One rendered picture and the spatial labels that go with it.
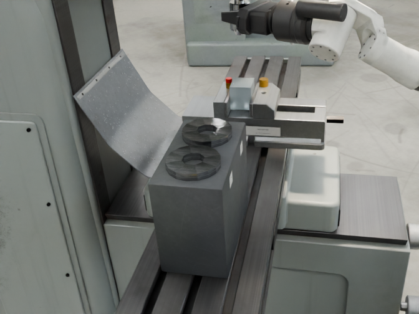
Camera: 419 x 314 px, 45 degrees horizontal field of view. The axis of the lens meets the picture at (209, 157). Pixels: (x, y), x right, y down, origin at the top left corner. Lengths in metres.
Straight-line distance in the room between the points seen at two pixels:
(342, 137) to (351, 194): 1.78
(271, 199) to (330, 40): 0.34
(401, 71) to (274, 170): 0.34
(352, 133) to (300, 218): 2.04
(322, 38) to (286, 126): 0.27
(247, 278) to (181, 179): 0.21
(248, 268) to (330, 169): 0.53
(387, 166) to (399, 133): 0.40
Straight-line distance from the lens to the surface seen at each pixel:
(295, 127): 1.21
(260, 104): 1.19
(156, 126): 1.40
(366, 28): 1.10
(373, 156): 3.03
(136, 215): 1.37
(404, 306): 1.44
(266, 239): 0.95
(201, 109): 1.27
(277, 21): 1.08
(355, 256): 1.32
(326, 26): 1.04
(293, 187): 1.28
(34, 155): 1.28
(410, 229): 1.45
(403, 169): 2.95
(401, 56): 1.09
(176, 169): 0.79
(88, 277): 1.49
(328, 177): 1.32
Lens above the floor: 1.56
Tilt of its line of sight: 31 degrees down
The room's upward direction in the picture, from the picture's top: 4 degrees counter-clockwise
